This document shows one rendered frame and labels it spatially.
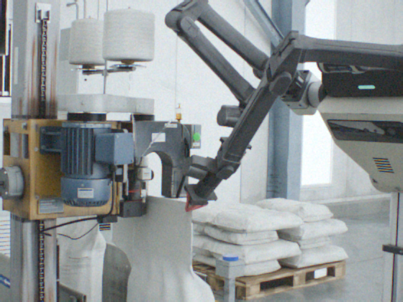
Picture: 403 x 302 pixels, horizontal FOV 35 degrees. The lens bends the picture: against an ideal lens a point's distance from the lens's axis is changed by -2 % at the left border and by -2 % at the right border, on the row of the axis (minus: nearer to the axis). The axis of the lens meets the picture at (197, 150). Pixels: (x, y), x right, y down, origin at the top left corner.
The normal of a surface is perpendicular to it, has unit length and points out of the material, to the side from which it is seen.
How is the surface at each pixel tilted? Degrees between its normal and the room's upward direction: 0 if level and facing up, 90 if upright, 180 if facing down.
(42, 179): 90
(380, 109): 40
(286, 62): 134
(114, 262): 90
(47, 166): 90
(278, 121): 90
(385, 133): 130
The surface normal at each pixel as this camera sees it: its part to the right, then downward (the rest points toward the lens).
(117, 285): -0.79, 0.01
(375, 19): 0.61, 0.06
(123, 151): 0.89, 0.04
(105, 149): -0.47, 0.04
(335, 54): 0.04, 0.69
